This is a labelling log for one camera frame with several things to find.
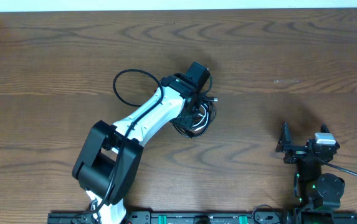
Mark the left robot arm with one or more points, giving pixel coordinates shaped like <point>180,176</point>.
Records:
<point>108,162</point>

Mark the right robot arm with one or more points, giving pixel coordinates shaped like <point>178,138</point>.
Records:
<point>319,193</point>

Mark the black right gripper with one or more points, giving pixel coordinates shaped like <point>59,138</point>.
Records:
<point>298,149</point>

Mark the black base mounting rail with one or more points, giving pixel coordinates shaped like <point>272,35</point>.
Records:
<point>263,216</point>

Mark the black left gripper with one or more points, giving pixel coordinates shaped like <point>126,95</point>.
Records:
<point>182,122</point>

